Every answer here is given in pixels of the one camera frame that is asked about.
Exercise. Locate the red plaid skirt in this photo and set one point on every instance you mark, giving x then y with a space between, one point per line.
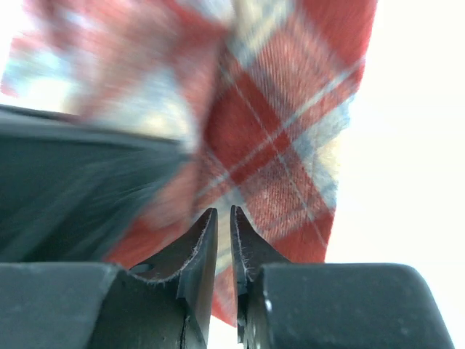
257 91

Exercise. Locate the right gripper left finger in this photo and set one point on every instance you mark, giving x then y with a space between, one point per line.
163 302

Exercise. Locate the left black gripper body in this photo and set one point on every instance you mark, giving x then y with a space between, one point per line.
69 192

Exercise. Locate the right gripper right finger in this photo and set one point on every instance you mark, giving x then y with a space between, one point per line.
282 304

